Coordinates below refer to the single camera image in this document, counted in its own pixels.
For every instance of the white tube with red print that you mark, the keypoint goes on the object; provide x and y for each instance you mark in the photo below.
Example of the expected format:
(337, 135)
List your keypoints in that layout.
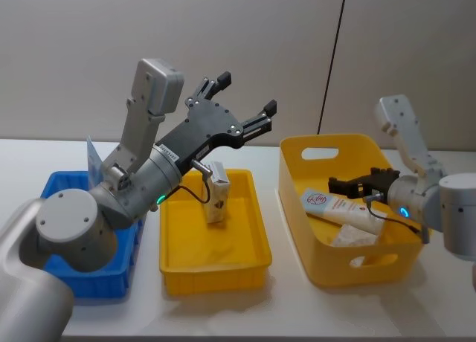
(346, 212)

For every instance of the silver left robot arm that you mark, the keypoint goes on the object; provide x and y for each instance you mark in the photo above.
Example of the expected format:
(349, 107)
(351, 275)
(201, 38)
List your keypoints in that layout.
(67, 223)

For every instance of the shallow yellow plastic tray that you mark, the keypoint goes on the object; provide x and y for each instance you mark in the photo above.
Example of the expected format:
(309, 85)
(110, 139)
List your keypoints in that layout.
(215, 271)

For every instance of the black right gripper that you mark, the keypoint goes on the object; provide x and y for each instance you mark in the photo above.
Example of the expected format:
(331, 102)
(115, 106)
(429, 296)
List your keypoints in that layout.
(381, 184)

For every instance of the pale blue flat packet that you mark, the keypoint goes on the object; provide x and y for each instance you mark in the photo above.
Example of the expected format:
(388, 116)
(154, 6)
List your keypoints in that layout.
(93, 160)

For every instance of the small white carton box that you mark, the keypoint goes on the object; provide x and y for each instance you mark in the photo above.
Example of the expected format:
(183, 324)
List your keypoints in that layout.
(216, 200)

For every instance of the blue plastic bin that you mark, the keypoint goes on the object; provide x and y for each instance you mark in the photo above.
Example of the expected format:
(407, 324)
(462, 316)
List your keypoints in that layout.
(111, 279)

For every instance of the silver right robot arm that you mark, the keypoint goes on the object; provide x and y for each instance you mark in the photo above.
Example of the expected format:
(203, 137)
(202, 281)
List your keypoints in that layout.
(455, 204)

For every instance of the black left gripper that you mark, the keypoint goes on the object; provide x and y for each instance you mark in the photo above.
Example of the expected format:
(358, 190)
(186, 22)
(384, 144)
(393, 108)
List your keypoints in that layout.
(208, 122)

